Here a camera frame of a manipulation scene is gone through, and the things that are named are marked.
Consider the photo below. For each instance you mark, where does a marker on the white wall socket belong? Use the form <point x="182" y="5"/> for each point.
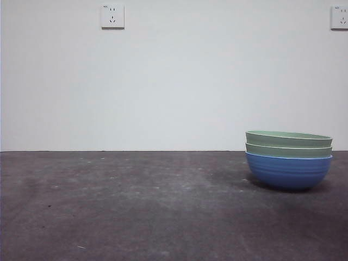
<point x="340" y="18"/>
<point x="112" y="17"/>

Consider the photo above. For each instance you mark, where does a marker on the green ribbed bowl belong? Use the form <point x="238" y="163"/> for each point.
<point x="285" y="152"/>
<point x="285" y="139"/>

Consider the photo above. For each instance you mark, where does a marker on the blue ribbed bowl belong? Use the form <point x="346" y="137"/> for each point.
<point x="288" y="172"/>

